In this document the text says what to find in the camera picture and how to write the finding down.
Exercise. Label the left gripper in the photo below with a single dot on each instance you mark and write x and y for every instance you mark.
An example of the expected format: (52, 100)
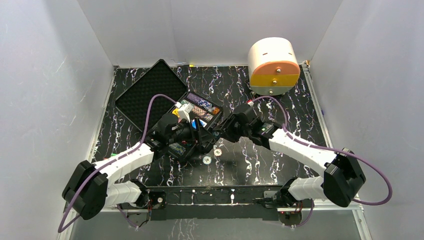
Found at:
(195, 135)

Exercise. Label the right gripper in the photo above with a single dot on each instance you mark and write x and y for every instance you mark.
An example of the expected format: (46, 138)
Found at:
(226, 126)

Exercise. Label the red white chip hundred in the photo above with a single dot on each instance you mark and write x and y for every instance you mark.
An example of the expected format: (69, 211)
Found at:
(217, 152)

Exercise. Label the light blue chip ten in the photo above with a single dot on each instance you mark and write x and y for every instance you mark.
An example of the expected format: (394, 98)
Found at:
(207, 160)

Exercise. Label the yellow dealer button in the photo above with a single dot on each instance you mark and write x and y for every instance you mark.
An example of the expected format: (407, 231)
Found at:
(176, 112)

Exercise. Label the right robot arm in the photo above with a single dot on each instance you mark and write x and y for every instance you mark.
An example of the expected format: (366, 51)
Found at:
(340, 176)

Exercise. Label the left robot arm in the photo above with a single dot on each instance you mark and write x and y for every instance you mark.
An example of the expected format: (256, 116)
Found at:
(93, 186)

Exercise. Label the black poker set case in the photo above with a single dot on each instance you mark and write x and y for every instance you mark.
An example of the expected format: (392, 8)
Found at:
(148, 105)

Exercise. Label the white round drawer cabinet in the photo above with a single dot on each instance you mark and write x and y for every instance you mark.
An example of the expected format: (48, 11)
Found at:
(272, 66)

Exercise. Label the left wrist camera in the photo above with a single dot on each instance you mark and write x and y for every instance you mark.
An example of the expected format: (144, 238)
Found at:
(183, 110)

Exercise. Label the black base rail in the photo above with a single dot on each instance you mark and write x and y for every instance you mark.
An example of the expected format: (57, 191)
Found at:
(211, 202)

